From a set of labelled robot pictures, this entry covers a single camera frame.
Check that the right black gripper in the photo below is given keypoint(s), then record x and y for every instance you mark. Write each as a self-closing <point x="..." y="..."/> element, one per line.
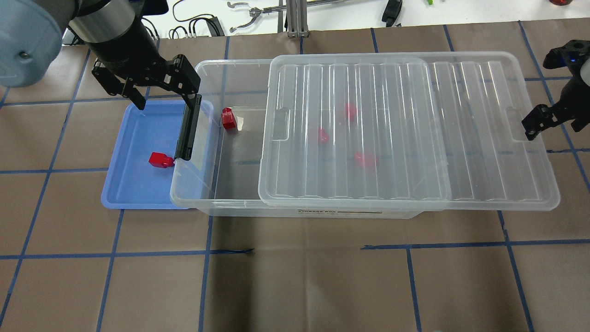
<point x="543" y="116"/>

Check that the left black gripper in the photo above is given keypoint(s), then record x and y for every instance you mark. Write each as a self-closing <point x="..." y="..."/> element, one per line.
<point x="123" y="51"/>

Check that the red block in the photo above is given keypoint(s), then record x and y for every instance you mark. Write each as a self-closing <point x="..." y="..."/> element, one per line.
<point x="161" y="160"/>
<point x="366" y="161"/>
<point x="323" y="136"/>
<point x="351" y="112"/>
<point x="228" y="119"/>

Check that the clear plastic box lid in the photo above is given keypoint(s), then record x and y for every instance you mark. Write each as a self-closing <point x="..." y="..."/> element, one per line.
<point x="446" y="127"/>

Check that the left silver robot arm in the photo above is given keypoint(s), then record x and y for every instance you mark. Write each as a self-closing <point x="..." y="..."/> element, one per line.
<point x="31" y="33"/>

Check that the clear plastic storage box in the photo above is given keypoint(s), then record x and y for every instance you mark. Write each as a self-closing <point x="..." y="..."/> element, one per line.
<point x="242" y="84"/>

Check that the black power adapter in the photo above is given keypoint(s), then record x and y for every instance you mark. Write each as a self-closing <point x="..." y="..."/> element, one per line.
<point x="214" y="25"/>

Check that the blue plastic tray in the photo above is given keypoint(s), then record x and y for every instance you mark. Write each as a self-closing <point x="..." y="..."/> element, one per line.
<point x="133" y="183"/>

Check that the metal reacher grabber tool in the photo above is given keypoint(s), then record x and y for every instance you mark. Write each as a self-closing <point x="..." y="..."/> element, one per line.
<point x="249" y="17"/>

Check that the black box latch handle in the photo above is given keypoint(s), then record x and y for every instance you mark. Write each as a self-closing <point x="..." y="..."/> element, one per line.
<point x="187" y="131"/>

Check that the aluminium frame post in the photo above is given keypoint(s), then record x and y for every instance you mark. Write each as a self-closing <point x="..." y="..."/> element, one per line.
<point x="296" y="18"/>

